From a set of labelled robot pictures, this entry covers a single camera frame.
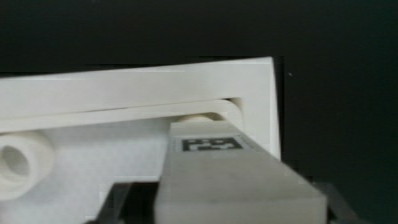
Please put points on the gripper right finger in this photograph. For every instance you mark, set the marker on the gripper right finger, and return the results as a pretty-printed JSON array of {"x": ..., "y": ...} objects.
[{"x": 342, "y": 213}]

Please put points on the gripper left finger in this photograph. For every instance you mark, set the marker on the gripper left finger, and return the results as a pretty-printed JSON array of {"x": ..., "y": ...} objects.
[{"x": 129, "y": 205}]

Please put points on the white desk leg with tag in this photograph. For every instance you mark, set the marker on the white desk leg with tag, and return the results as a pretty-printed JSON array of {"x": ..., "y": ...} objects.
[{"x": 226, "y": 184}]

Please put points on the white desk top tray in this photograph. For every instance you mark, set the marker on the white desk top tray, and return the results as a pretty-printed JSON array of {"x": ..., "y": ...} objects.
[{"x": 102, "y": 111}]

